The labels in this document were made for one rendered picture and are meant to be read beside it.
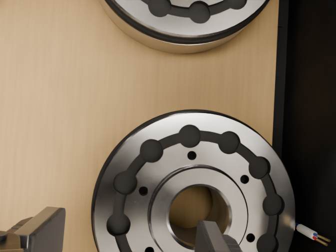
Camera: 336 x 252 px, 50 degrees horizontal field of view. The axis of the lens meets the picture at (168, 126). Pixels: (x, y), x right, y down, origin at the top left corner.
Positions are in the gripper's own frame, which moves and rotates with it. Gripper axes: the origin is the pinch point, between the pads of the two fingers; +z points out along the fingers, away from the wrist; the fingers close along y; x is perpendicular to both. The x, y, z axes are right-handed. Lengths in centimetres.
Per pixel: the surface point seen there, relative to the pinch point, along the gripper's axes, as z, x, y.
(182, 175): 3.7, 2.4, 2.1
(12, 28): 7.0, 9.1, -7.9
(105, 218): 3.8, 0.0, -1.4
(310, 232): 3.6, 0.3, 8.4
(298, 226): 4.8, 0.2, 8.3
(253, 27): 8.2, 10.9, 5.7
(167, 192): 3.6, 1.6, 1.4
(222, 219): 4.9, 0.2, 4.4
